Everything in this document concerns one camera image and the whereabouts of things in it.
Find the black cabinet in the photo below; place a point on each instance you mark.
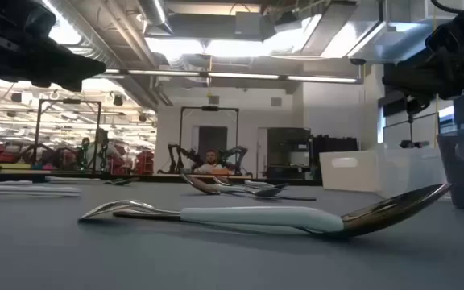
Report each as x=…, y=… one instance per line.
x=288, y=141

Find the black pole stand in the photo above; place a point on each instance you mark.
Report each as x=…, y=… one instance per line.
x=411, y=129

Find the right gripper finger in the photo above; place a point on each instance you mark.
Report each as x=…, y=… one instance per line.
x=418, y=105
x=415, y=78

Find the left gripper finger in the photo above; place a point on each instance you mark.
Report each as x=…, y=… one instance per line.
x=75, y=79
x=67, y=59

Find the seated person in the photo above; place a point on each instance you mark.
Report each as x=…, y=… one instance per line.
x=212, y=167

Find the clear plastic bin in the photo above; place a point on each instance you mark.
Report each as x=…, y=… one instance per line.
x=409, y=173

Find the long ceiling light strip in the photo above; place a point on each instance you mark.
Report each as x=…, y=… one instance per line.
x=242, y=75

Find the black robot station frame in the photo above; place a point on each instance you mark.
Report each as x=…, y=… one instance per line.
x=71, y=101
x=210, y=108

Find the black background robot arm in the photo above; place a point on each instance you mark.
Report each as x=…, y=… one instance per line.
x=173, y=157
x=238, y=153

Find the black table frame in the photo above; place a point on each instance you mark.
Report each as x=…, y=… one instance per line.
x=163, y=180

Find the silver spiral air duct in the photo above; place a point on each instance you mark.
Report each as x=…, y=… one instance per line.
x=153, y=14

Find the black storage crates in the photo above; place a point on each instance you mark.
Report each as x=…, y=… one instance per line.
x=332, y=143

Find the grey blue table mat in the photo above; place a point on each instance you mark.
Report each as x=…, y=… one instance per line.
x=232, y=262

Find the red tool chest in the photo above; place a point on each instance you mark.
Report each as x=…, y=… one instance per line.
x=116, y=165
x=145, y=163

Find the all silver spoon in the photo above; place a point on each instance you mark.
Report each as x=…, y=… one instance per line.
x=264, y=184
x=266, y=192

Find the wooden background table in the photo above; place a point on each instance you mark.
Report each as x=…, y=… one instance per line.
x=175, y=176

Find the white plastic bin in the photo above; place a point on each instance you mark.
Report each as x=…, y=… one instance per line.
x=357, y=177

